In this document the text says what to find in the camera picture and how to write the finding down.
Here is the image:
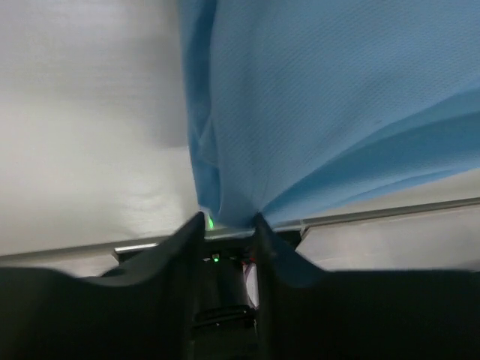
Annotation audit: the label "light blue shorts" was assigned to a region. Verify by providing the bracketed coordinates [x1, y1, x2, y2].
[175, 0, 480, 290]

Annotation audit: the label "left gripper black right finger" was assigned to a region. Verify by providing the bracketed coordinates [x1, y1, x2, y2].
[253, 215, 479, 359]

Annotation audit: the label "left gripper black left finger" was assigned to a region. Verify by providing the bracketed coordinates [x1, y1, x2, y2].
[1, 213, 205, 359]

